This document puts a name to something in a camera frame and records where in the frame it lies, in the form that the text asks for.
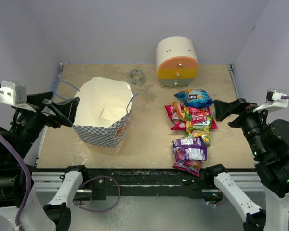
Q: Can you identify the green Fox's candy bag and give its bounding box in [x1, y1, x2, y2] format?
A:
[185, 115, 212, 146]

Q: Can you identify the red small candy packet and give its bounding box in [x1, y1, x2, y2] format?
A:
[191, 113, 207, 123]

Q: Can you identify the aluminium frame rail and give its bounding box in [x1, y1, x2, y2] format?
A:
[33, 170, 264, 192]

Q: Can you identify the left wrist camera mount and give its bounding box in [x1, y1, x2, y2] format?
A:
[0, 81, 36, 112]

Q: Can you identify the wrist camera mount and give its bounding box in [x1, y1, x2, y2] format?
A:
[0, 81, 36, 112]
[253, 89, 289, 113]

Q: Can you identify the checkered paper bag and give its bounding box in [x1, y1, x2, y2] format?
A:
[72, 77, 135, 156]

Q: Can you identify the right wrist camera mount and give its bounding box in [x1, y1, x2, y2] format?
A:
[253, 89, 289, 113]

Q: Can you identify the orange snack packet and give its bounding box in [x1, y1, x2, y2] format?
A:
[199, 107, 211, 116]

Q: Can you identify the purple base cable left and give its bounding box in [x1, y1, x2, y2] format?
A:
[71, 176, 121, 213]

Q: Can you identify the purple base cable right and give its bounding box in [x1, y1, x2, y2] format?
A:
[206, 190, 228, 207]

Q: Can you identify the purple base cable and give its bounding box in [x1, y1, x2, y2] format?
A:
[206, 190, 228, 207]
[71, 176, 121, 213]

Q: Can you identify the pink REAL crisps bag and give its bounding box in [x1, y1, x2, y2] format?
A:
[164, 103, 219, 131]

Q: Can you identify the blue snack bag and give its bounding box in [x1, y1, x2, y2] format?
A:
[174, 89, 213, 108]

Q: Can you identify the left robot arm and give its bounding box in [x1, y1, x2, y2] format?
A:
[0, 92, 90, 231]

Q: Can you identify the purple snack packet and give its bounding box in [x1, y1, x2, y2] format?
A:
[172, 137, 207, 177]

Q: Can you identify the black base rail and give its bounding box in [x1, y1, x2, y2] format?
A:
[61, 168, 233, 201]

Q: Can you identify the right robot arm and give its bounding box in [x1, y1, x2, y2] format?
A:
[203, 96, 289, 231]

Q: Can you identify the white mini drawer cabinet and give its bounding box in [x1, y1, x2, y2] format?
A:
[156, 36, 199, 87]

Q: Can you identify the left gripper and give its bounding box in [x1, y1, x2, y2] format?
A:
[7, 90, 79, 160]

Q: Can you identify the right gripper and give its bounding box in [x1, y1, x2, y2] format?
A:
[213, 96, 274, 156]

